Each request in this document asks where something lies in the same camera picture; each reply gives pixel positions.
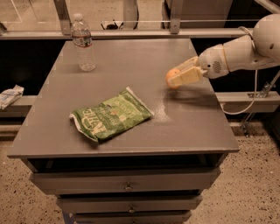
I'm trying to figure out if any white cable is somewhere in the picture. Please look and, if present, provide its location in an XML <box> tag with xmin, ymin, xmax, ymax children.
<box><xmin>220</xmin><ymin>25</ymin><xmax>259</xmax><ymax>116</ymax></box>

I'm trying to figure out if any middle grey drawer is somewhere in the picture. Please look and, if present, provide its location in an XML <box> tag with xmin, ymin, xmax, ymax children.
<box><xmin>57</xmin><ymin>195</ymin><xmax>202</xmax><ymax>214</ymax></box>

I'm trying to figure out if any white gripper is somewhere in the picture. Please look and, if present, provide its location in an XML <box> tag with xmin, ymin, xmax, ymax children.
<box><xmin>178</xmin><ymin>45</ymin><xmax>229</xmax><ymax>86</ymax></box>

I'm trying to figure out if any orange fruit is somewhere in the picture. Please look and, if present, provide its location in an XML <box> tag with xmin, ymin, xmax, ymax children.
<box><xmin>165</xmin><ymin>68</ymin><xmax>182</xmax><ymax>88</ymax></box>

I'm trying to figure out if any metal railing frame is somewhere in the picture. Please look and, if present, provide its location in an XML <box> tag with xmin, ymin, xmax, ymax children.
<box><xmin>0</xmin><ymin>0</ymin><xmax>280</xmax><ymax>40</ymax></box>

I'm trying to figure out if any bottom grey drawer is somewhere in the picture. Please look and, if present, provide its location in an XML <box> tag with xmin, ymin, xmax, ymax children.
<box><xmin>74</xmin><ymin>211</ymin><xmax>191</xmax><ymax>224</ymax></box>

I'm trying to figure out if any clear plastic water bottle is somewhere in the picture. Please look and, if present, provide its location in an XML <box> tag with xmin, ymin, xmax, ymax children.
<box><xmin>71</xmin><ymin>13</ymin><xmax>96</xmax><ymax>72</ymax></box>

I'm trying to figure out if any grey drawer cabinet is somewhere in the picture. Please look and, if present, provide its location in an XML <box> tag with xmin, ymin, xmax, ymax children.
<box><xmin>8</xmin><ymin>39</ymin><xmax>238</xmax><ymax>224</ymax></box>

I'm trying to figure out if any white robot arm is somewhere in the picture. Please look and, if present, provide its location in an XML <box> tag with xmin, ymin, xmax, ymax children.
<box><xmin>165</xmin><ymin>14</ymin><xmax>280</xmax><ymax>88</ymax></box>

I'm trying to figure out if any white wipes packet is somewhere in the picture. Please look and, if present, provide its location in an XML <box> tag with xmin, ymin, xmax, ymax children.
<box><xmin>0</xmin><ymin>85</ymin><xmax>25</xmax><ymax>109</ymax></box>

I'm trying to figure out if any green jalapeno chip bag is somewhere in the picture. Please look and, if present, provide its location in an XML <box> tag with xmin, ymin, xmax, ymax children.
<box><xmin>69</xmin><ymin>87</ymin><xmax>154</xmax><ymax>144</ymax></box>

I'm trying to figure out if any top grey drawer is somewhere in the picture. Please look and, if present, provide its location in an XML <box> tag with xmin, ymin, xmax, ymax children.
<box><xmin>30</xmin><ymin>168</ymin><xmax>221</xmax><ymax>195</ymax></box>

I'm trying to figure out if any grey drawer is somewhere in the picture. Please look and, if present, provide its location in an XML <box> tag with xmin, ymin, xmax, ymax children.
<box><xmin>57</xmin><ymin>195</ymin><xmax>202</xmax><ymax>214</ymax></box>
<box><xmin>30</xmin><ymin>168</ymin><xmax>221</xmax><ymax>195</ymax></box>
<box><xmin>74</xmin><ymin>211</ymin><xmax>191</xmax><ymax>224</ymax></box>

